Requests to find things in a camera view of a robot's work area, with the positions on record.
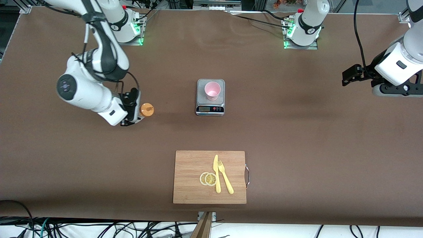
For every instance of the brown table cover mat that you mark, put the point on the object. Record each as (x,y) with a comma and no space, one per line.
(99,165)

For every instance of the lemon slice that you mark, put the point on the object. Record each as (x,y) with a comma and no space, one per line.
(202,178)
(211,179)

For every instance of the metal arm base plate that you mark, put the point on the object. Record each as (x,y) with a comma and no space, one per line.
(300,47)
(125,43)

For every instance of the yellow plastic fork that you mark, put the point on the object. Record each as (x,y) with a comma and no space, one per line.
(226,180)

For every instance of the orange background object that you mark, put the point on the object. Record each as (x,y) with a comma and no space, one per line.
(277,4)

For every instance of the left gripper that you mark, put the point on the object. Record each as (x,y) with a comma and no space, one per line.
(367,72)

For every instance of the aluminium frame profile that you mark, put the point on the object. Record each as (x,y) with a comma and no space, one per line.
(403,17)
(25,9)

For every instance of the small metal bracket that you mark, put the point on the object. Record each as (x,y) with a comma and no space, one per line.
(214,215)

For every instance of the silver digital kitchen scale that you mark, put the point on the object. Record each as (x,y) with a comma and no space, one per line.
(210,108)

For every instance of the sauce bottle with orange cap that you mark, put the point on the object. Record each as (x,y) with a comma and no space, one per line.
(147,111)

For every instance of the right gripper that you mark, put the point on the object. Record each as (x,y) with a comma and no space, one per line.
(128,100)

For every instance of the yellow plastic knife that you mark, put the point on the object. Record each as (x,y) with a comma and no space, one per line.
(216,165)

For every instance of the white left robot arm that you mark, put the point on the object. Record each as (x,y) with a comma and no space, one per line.
(414,39)

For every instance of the pink plastic cup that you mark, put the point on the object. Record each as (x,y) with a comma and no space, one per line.
(212,90)

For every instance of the white power strip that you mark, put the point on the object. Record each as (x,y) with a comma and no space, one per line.
(216,6)

